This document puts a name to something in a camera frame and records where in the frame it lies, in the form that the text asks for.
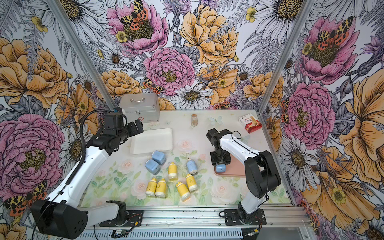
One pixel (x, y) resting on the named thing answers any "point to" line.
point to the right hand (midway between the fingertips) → (220, 167)
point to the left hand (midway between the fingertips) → (134, 130)
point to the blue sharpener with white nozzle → (192, 167)
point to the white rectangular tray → (152, 140)
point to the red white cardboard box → (251, 124)
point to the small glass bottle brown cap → (194, 120)
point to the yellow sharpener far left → (151, 187)
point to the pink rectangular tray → (235, 168)
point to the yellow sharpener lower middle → (183, 191)
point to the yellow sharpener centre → (172, 171)
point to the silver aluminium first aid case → (142, 107)
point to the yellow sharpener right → (191, 183)
